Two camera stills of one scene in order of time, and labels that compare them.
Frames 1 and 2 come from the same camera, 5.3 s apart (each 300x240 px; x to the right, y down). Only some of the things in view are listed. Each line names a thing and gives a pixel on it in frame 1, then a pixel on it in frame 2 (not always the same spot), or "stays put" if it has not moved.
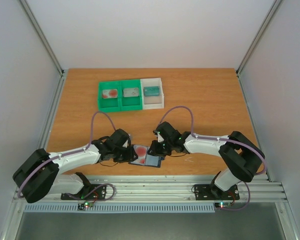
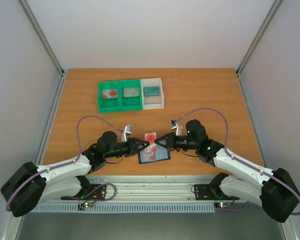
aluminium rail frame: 175,189 stays put
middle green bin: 130,95 stays put
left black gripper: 130,157 -> 133,143
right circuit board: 222,204 stays put
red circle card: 141,151 -> 150,137
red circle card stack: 109,93 stays put
